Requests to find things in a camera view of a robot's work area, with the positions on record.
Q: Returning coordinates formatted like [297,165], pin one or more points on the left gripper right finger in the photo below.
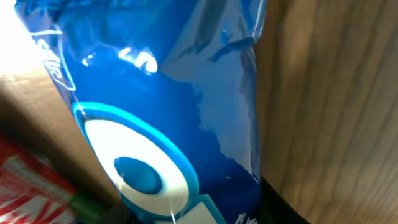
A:
[273,209]

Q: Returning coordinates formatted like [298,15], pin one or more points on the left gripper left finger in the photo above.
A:
[119,214]

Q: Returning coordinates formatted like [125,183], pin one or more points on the red green Milo KitKat bar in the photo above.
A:
[33,192]

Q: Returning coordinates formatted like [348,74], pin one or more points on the blue Oreo cookie pack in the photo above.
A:
[165,94]

